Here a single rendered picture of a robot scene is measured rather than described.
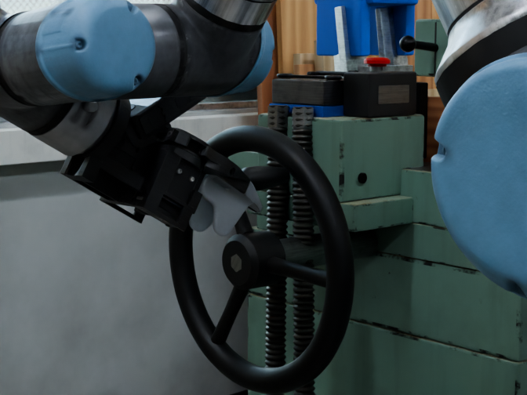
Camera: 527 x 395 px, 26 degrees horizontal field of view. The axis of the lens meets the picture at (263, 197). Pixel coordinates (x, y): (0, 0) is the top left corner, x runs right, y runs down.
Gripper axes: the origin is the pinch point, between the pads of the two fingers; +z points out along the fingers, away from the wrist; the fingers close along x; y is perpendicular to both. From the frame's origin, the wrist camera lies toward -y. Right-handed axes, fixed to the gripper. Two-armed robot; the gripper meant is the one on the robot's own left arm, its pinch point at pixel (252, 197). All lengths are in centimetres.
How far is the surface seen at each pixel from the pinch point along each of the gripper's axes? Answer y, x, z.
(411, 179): -12.0, -0.5, 20.6
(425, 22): -33.1, -8.6, 21.4
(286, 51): -75, -130, 98
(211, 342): 12.9, -13.8, 13.9
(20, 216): -8, -143, 57
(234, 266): 5.3, -7.7, 7.6
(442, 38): -31.4, -5.8, 22.5
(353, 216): -4.4, -0.3, 14.1
